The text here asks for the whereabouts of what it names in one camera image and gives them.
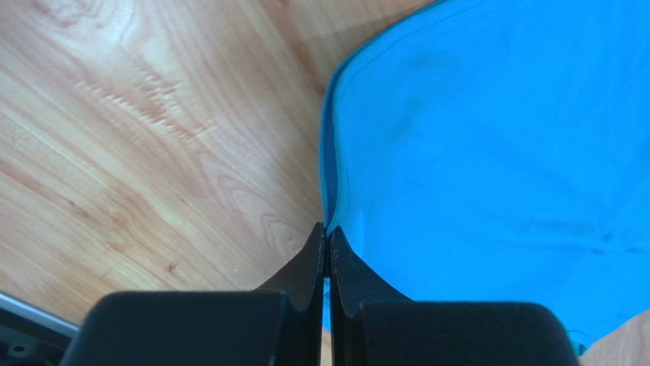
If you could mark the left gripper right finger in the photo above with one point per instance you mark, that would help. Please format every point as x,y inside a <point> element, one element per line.
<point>374,324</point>

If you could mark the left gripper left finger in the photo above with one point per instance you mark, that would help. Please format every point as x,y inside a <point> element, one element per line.
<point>278,323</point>

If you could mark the teal blue t-shirt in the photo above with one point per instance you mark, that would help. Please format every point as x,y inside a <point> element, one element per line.
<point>499,151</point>

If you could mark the aluminium frame rail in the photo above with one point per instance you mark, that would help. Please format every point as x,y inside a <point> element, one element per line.
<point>32,336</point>

